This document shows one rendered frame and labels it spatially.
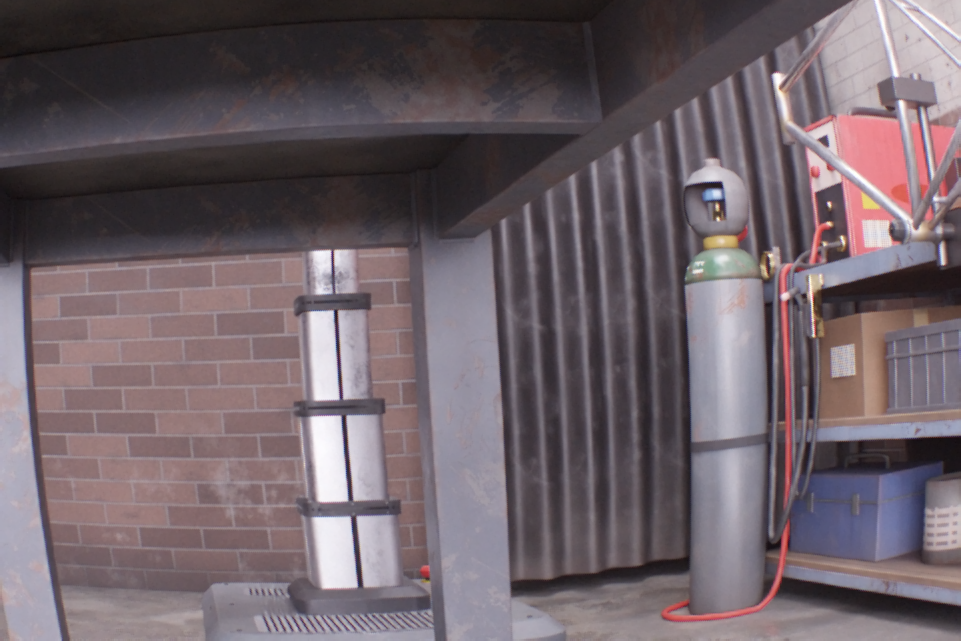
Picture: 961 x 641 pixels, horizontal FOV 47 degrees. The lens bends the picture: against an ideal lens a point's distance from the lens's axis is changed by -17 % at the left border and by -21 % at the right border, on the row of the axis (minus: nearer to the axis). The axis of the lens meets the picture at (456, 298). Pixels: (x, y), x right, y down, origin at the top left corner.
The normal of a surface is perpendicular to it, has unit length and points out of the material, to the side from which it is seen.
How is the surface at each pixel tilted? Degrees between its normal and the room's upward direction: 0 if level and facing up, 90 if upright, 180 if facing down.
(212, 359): 90
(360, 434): 90
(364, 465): 90
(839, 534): 90
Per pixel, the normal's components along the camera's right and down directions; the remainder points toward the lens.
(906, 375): -0.98, 0.04
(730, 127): -0.57, -0.05
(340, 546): 0.21, -0.10
